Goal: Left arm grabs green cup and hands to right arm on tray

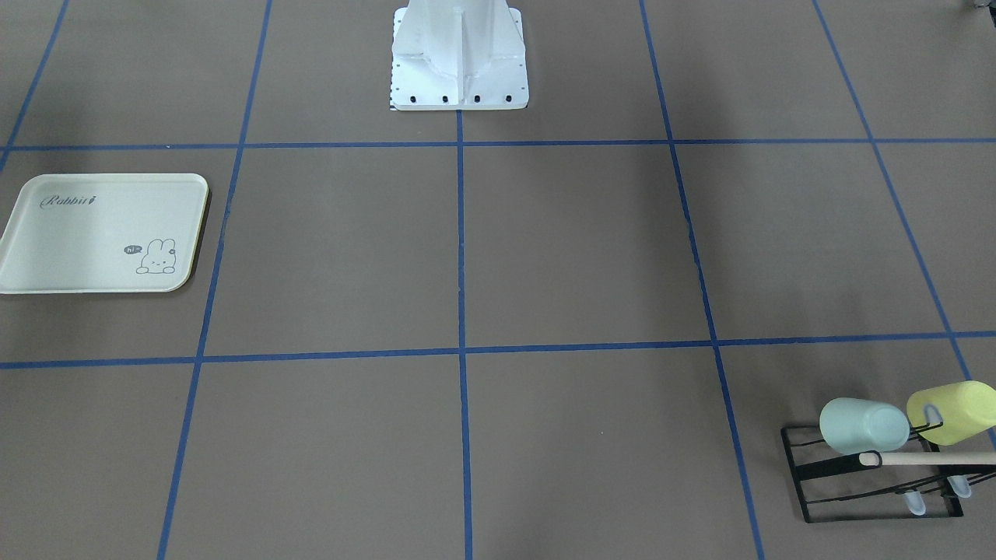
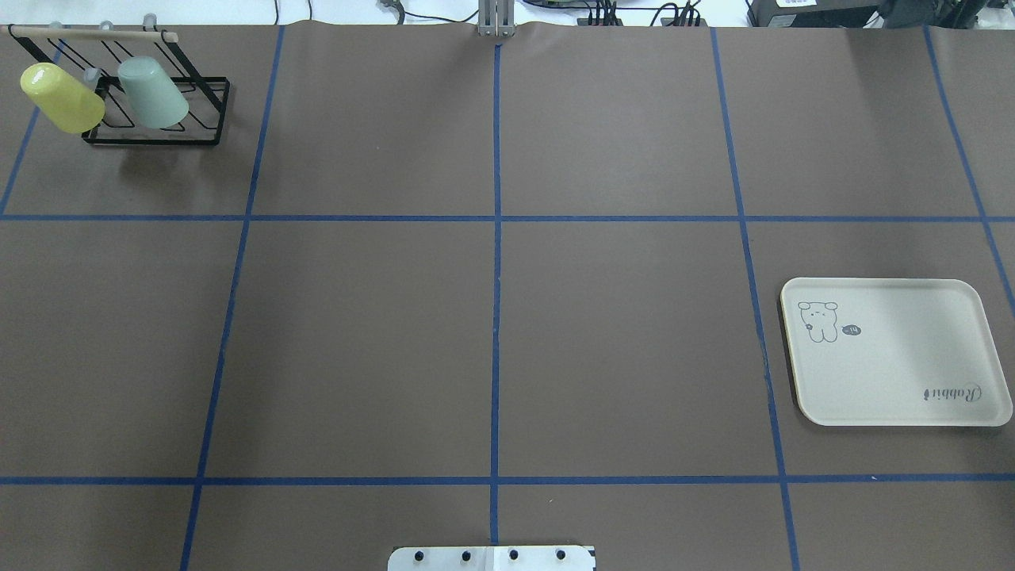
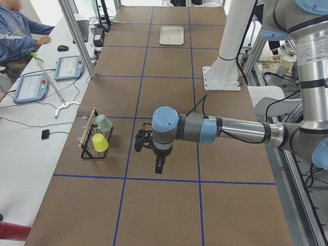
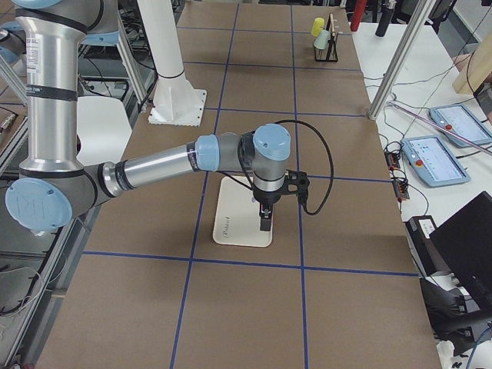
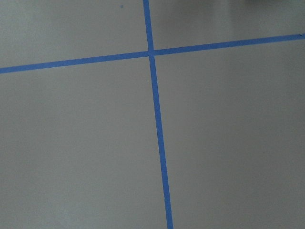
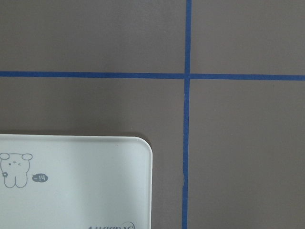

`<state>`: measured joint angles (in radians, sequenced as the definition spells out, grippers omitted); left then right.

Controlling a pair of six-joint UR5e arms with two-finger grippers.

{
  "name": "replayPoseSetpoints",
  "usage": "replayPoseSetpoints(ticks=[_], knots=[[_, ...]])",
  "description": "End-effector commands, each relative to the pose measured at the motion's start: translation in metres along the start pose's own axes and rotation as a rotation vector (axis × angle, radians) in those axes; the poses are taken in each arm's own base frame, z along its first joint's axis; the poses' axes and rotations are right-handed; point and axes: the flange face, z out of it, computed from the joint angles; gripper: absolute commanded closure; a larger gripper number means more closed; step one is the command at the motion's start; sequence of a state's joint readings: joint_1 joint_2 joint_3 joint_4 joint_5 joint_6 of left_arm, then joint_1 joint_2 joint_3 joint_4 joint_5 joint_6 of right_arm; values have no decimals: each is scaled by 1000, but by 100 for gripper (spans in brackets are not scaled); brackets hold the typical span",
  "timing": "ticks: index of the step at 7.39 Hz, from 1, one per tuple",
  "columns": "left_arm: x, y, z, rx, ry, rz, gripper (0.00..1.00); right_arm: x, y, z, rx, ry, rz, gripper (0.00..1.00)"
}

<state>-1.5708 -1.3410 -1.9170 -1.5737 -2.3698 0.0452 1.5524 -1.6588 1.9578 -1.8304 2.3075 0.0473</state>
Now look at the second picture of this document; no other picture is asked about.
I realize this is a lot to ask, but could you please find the cream rabbit print tray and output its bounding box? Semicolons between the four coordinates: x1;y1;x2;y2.
779;276;1013;427

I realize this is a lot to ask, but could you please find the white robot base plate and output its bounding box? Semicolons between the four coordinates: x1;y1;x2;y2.
387;545;597;570

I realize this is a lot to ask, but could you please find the black wire cup rack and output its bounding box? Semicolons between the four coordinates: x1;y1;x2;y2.
5;12;232;146

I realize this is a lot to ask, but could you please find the yellow plastic cup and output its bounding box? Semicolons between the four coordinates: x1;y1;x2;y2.
21;63;105;134

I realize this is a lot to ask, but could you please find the light green plastic cup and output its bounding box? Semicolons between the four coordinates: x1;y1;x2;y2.
117;56;190;129

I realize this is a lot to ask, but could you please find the black electronics box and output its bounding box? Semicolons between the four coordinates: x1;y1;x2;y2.
746;1;881;29

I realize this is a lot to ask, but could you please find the grey aluminium frame post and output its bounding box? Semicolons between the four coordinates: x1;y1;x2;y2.
476;0;515;37

